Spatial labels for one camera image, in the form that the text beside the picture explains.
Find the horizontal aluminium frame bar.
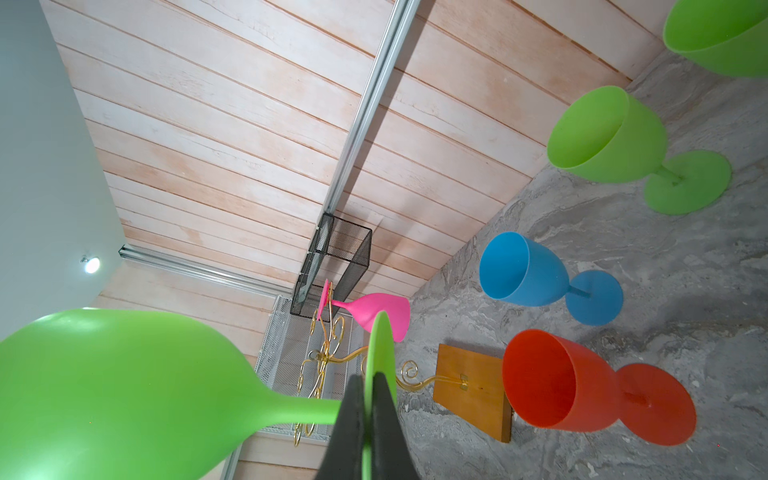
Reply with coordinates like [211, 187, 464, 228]
[118, 0, 421, 298]

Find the red wine glass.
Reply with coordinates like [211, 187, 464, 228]
[502, 329, 697, 446]

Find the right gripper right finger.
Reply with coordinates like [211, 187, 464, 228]
[371, 372, 420, 480]

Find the blue wine glass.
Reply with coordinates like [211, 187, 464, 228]
[478, 232, 624, 326]

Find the gold wire wine glass rack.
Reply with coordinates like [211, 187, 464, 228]
[297, 304, 513, 443]

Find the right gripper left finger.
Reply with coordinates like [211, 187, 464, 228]
[315, 375, 365, 480]

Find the black mesh basket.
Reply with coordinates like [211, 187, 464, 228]
[290, 213, 372, 319]

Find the green wine glass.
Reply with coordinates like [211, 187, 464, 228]
[547, 86, 732, 215]
[663, 0, 767, 78]
[0, 307, 398, 480]

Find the pink wine glass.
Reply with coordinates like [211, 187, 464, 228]
[319, 280, 411, 343]

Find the white wire mesh shelf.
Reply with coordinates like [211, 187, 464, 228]
[255, 296, 368, 444]

